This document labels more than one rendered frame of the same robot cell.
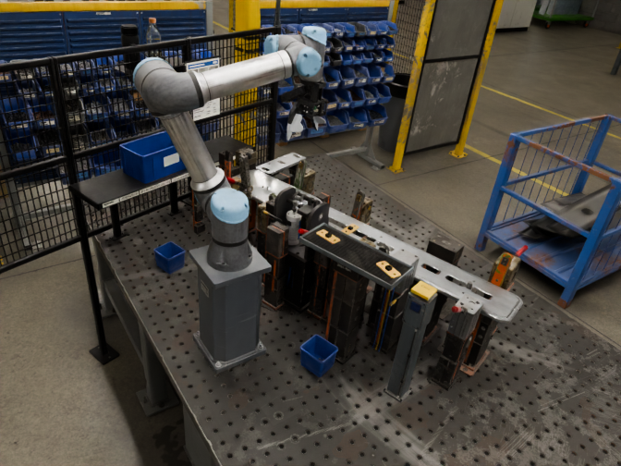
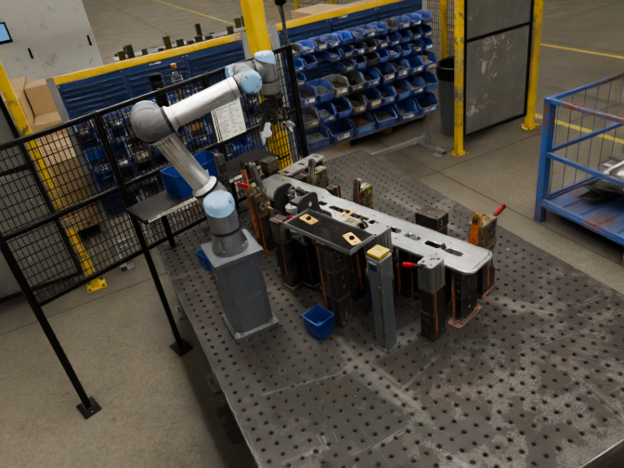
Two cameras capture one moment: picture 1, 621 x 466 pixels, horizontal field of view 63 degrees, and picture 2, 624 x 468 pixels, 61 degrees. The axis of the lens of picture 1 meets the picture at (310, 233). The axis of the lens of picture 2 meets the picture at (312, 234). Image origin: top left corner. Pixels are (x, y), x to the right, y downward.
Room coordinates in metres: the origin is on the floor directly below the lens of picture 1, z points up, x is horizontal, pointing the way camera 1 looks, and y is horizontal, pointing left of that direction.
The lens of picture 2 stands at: (-0.34, -0.58, 2.22)
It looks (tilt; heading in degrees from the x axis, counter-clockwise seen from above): 31 degrees down; 16
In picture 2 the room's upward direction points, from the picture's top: 10 degrees counter-clockwise
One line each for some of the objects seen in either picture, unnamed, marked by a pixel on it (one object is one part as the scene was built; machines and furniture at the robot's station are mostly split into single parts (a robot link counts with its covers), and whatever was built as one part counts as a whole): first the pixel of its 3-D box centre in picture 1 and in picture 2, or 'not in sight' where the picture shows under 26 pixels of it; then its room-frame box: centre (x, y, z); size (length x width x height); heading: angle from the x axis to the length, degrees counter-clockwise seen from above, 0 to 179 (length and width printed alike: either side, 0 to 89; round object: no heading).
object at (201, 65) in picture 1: (202, 90); (226, 113); (2.47, 0.60, 1.30); 0.23 x 0.02 x 0.31; 144
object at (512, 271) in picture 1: (493, 297); (481, 255); (1.60, -0.75, 0.88); 0.15 x 0.11 x 0.36; 144
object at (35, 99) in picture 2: not in sight; (43, 130); (4.75, 3.81, 0.52); 1.20 x 0.80 x 1.05; 34
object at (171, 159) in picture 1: (159, 154); (193, 174); (2.11, 0.72, 1.10); 0.30 x 0.17 x 0.13; 146
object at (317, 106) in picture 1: (310, 97); (275, 107); (1.64, 0.05, 1.58); 0.09 x 0.08 x 0.12; 53
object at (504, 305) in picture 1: (355, 231); (352, 214); (1.79, -0.18, 1.00); 1.38 x 0.22 x 0.02; 54
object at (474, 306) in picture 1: (456, 343); (432, 298); (1.31, -0.54, 0.88); 0.11 x 0.10 x 0.36; 144
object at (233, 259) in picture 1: (229, 246); (227, 237); (1.37, 0.26, 1.15); 0.15 x 0.15 x 0.10
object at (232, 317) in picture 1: (229, 304); (240, 285); (1.37, 0.26, 0.90); 0.21 x 0.21 x 0.40; 37
